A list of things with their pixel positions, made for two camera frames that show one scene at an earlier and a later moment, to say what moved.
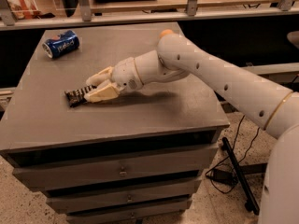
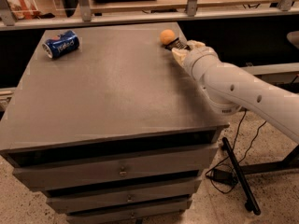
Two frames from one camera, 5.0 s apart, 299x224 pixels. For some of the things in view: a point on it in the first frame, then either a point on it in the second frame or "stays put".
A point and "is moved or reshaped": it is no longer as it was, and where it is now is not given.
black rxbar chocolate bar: x=77 y=97 is moved or reshaped
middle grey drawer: x=122 y=197 stays put
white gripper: x=125 y=75 to x=195 y=57
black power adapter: x=223 y=176 stays put
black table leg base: x=242 y=169 stays put
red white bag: x=21 y=4 stays put
